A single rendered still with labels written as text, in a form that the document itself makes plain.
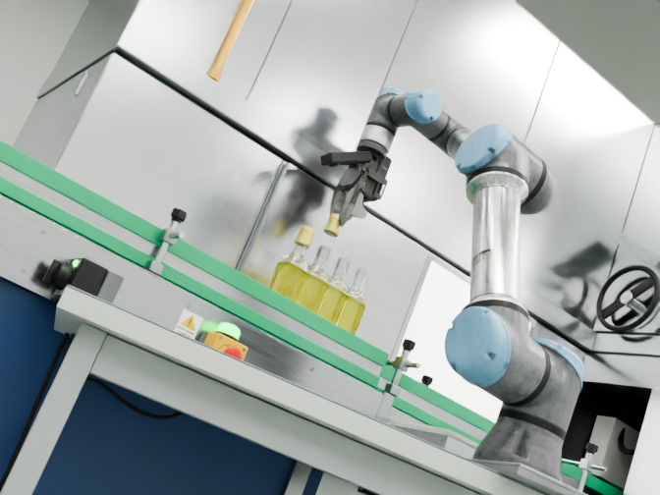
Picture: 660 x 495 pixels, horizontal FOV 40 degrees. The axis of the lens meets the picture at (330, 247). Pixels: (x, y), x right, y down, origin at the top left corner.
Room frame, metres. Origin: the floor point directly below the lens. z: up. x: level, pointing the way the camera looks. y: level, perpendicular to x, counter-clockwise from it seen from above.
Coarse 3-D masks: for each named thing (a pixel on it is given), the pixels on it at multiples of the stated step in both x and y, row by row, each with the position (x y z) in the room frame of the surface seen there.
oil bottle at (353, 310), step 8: (352, 288) 2.02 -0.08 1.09; (352, 296) 2.01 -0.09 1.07; (360, 296) 2.02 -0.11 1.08; (344, 304) 2.01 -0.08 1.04; (352, 304) 2.01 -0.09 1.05; (360, 304) 2.02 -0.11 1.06; (344, 312) 2.01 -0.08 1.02; (352, 312) 2.02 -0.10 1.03; (360, 312) 2.03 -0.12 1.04; (344, 320) 2.01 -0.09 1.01; (352, 320) 2.02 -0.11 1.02; (344, 328) 2.02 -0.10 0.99; (352, 328) 2.03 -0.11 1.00
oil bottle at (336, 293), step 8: (336, 280) 1.99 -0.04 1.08; (328, 288) 1.98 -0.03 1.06; (336, 288) 1.99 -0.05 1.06; (344, 288) 2.00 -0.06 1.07; (328, 296) 1.98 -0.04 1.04; (336, 296) 1.99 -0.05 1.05; (344, 296) 2.00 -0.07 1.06; (320, 304) 1.98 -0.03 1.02; (328, 304) 1.98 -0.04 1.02; (336, 304) 1.99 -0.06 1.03; (320, 312) 1.98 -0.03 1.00; (328, 312) 1.99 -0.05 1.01; (336, 312) 2.00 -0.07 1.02; (328, 320) 1.99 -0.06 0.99; (336, 320) 2.00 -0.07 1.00
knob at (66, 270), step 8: (56, 264) 1.53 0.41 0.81; (64, 264) 1.53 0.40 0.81; (48, 272) 1.53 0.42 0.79; (56, 272) 1.53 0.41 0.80; (64, 272) 1.53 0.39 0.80; (72, 272) 1.53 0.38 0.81; (48, 280) 1.53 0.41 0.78; (56, 280) 1.53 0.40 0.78; (64, 280) 1.53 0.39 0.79; (56, 288) 1.55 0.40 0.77
